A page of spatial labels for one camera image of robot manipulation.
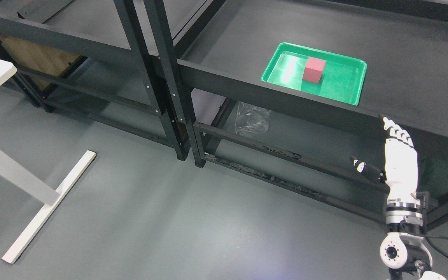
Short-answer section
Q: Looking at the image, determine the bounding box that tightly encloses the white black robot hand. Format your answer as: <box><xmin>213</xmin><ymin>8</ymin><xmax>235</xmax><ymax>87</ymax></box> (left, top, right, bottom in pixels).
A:
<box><xmin>350</xmin><ymin>115</ymin><xmax>420</xmax><ymax>205</ymax></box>

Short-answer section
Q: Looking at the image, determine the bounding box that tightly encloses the pink block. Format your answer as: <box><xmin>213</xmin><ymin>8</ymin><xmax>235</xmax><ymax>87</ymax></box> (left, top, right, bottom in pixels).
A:
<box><xmin>302</xmin><ymin>57</ymin><xmax>326</xmax><ymax>84</ymax></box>

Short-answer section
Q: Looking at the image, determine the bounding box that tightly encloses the green tray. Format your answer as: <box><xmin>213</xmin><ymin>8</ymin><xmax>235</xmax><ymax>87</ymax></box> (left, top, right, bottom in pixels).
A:
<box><xmin>261</xmin><ymin>42</ymin><xmax>368</xmax><ymax>106</ymax></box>

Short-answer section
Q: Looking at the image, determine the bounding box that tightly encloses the black right metal shelf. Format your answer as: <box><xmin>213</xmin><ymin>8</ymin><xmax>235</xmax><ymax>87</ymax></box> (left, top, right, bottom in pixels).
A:
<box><xmin>144</xmin><ymin>0</ymin><xmax>448</xmax><ymax>229</ymax></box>

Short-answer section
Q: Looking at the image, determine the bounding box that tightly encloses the black metal shelf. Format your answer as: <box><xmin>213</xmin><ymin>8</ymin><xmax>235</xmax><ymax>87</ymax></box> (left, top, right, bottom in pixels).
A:
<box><xmin>144</xmin><ymin>0</ymin><xmax>448</xmax><ymax>229</ymax></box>
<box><xmin>0</xmin><ymin>0</ymin><xmax>224</xmax><ymax>161</ymax></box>

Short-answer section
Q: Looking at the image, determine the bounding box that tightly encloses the black left metal shelf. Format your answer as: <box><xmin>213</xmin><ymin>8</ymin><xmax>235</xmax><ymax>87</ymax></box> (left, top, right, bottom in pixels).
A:
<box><xmin>0</xmin><ymin>0</ymin><xmax>224</xmax><ymax>161</ymax></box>

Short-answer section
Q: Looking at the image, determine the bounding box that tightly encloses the clear plastic bag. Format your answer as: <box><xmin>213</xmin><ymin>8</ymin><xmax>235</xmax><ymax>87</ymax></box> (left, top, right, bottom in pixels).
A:
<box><xmin>234</xmin><ymin>101</ymin><xmax>272</xmax><ymax>135</ymax></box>

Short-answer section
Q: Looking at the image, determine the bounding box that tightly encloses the wooden box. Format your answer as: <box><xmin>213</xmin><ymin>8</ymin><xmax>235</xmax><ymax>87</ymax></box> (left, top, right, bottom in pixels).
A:
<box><xmin>0</xmin><ymin>34</ymin><xmax>87</xmax><ymax>77</ymax></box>

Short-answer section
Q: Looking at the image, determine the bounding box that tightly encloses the white desk with leg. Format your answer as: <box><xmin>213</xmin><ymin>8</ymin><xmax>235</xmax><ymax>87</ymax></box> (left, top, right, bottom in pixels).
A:
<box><xmin>0</xmin><ymin>59</ymin><xmax>97</xmax><ymax>264</ymax></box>

